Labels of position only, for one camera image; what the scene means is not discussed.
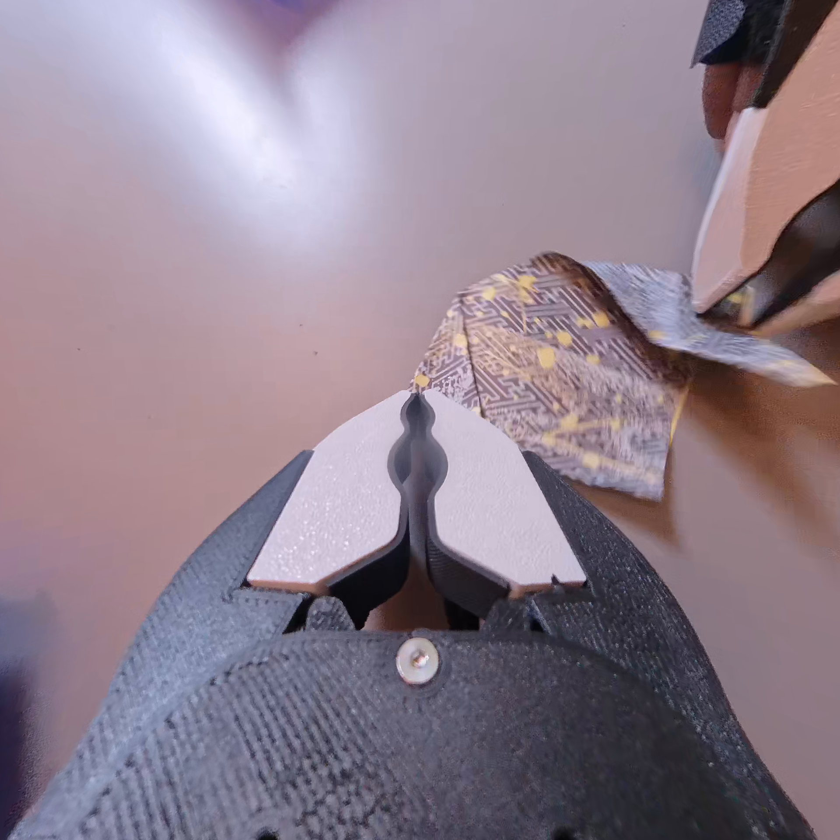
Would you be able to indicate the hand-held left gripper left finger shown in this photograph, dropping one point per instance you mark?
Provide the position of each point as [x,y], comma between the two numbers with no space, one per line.
[328,512]

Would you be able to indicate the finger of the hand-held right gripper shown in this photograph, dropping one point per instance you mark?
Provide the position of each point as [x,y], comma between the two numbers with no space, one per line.
[775,171]
[807,309]

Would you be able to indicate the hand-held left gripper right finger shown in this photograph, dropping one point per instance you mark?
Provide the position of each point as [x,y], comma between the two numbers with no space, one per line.
[505,512]

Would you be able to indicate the yellow backed black patterned paper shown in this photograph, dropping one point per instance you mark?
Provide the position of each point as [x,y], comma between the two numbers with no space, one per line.
[565,368]

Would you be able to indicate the person's right hand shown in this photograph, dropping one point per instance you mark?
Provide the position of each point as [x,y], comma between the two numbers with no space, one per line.
[729,99]

